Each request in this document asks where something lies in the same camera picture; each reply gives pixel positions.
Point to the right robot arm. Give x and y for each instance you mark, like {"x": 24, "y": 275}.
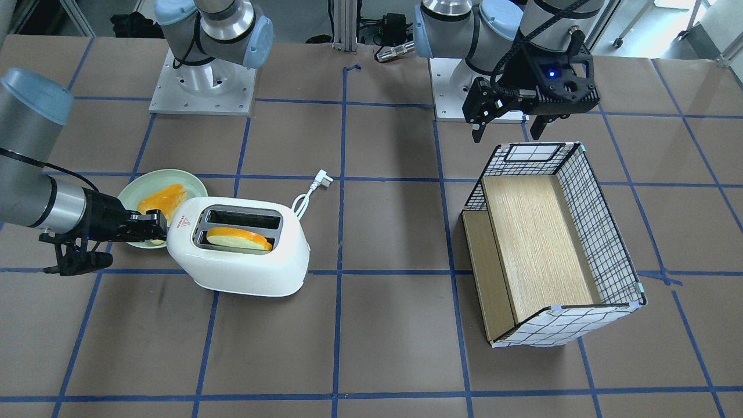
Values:
{"x": 215, "y": 48}

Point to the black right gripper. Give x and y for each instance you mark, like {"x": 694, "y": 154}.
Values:
{"x": 105, "y": 219}

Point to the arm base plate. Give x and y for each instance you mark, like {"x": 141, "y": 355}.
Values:
{"x": 218, "y": 88}
{"x": 450, "y": 82}

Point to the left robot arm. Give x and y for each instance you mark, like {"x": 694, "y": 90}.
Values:
{"x": 487, "y": 35}

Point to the toasted bread on plate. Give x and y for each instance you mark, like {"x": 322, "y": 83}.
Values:
{"x": 166, "y": 200}

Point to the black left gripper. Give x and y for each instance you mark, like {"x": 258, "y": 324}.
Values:
{"x": 523, "y": 72}

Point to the bread slice in toaster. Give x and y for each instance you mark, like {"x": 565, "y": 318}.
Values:
{"x": 238, "y": 238}

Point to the light green plate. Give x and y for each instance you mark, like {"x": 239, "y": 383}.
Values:
{"x": 157, "y": 180}

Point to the white two-slot toaster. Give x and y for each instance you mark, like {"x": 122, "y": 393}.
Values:
{"x": 276, "y": 273}

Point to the aluminium frame post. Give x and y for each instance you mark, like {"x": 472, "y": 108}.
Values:
{"x": 345, "y": 22}

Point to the wire basket with wooden shelf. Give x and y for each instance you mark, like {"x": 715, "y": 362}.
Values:
{"x": 549, "y": 262}

